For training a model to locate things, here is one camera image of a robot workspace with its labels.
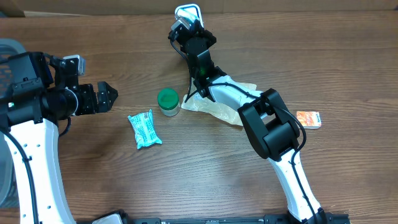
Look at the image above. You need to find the small teal tissue pack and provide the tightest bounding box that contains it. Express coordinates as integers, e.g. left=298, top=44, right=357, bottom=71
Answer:
left=175, top=7, right=197, bottom=21

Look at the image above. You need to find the orange snack packet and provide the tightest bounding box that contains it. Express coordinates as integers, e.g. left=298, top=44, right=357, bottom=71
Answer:
left=296, top=111, right=322, bottom=129

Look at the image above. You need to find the teal tissue packet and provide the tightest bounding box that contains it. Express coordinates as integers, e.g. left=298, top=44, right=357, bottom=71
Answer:
left=127, top=110, right=162, bottom=149

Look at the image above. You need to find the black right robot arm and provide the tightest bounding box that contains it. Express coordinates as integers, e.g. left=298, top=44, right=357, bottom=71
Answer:
left=169, top=17, right=328, bottom=223

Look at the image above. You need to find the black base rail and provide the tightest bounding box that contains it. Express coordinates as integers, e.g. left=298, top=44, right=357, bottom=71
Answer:
left=77, top=210, right=351, bottom=224

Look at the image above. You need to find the white barcode scanner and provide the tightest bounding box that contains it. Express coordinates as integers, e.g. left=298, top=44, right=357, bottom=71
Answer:
left=175, top=3, right=205, bottom=27

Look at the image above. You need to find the grey plastic mesh basket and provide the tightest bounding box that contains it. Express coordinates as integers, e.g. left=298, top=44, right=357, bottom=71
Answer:
left=1, top=39, right=24, bottom=208

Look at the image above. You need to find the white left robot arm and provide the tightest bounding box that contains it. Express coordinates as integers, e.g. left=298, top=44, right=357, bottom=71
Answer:
left=1, top=52, right=118, bottom=223

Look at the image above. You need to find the beige plastic pouch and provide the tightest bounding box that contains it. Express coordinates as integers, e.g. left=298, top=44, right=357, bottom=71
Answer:
left=181, top=93, right=243, bottom=126

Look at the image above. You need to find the green lid jar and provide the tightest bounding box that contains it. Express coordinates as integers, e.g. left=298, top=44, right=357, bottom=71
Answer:
left=157, top=88, right=180, bottom=116

